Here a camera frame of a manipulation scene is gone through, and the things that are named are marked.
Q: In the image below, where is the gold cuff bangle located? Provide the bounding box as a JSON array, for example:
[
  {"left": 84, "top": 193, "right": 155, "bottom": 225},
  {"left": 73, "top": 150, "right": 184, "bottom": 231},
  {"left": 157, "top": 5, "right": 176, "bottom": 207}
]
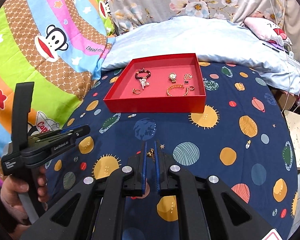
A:
[{"left": 166, "top": 84, "right": 189, "bottom": 97}]

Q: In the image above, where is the pearl bow brooch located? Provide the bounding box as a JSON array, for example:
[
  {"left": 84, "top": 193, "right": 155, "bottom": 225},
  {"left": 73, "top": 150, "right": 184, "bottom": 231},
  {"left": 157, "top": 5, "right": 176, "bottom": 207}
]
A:
[{"left": 140, "top": 78, "right": 149, "bottom": 90}]

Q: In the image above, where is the gold wrist watch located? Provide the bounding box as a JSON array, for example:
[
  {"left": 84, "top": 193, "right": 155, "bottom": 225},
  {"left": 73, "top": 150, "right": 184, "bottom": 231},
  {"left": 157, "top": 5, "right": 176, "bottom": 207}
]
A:
[{"left": 168, "top": 73, "right": 177, "bottom": 83}]

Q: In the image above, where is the dark bead bracelet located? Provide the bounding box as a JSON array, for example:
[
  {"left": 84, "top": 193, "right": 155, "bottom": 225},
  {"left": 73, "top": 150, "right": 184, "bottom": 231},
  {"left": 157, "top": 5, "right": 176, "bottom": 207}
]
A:
[{"left": 135, "top": 68, "right": 152, "bottom": 81}]

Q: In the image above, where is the red shallow jewelry box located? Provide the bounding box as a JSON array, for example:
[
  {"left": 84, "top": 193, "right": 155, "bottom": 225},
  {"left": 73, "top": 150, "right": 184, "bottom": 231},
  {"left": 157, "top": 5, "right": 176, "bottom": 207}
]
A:
[{"left": 104, "top": 53, "right": 206, "bottom": 113}]

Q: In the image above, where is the left hand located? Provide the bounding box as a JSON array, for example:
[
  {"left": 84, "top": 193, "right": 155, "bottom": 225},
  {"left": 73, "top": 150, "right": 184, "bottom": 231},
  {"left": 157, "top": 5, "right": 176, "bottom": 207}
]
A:
[{"left": 0, "top": 166, "right": 49, "bottom": 223}]

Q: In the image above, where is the navy planet print sheet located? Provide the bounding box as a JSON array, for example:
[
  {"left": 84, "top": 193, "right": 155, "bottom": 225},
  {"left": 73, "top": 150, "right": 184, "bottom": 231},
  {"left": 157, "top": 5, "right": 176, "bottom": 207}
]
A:
[{"left": 46, "top": 63, "right": 298, "bottom": 239}]

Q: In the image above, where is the colourful monkey cartoon blanket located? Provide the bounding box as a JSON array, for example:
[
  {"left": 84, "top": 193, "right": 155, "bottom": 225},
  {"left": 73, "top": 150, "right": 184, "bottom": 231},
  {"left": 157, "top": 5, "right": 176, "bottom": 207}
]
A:
[{"left": 0, "top": 0, "right": 116, "bottom": 181}]

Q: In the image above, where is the light blue pillow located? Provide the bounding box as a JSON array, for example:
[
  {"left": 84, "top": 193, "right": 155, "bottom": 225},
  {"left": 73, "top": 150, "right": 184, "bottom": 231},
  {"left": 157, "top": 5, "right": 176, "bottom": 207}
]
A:
[{"left": 101, "top": 16, "right": 300, "bottom": 95}]

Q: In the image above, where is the white speckled stool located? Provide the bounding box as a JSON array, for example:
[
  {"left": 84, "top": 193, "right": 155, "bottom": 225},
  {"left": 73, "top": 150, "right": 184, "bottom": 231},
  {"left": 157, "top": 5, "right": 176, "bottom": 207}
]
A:
[{"left": 283, "top": 110, "right": 300, "bottom": 171}]

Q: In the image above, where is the pink cartoon small pillow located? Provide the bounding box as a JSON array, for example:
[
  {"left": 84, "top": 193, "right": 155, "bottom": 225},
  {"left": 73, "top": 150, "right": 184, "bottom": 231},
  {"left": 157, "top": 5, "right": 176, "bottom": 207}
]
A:
[{"left": 243, "top": 17, "right": 292, "bottom": 47}]

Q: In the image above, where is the white charging cable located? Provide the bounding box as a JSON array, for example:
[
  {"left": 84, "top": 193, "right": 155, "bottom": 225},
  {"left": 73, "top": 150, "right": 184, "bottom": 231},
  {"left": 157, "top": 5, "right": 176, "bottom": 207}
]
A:
[{"left": 259, "top": 0, "right": 300, "bottom": 111}]

